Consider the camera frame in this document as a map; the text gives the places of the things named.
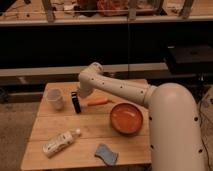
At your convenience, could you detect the black eraser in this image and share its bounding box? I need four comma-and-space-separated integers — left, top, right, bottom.
71, 92, 81, 114

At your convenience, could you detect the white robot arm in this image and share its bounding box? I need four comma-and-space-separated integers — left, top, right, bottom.
78, 62, 205, 171

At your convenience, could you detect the orange carrot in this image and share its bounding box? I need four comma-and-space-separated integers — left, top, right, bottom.
87, 98, 114, 106

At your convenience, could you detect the orange bowl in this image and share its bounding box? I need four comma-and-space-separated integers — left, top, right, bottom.
110, 103, 143, 135

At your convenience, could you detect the white plastic cup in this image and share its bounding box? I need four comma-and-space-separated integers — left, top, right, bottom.
46, 88, 64, 110

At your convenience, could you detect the white plastic bottle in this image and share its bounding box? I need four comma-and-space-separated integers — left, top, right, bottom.
42, 129, 81, 158

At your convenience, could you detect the black box on shelf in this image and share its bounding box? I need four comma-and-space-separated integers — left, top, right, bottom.
165, 45, 213, 74

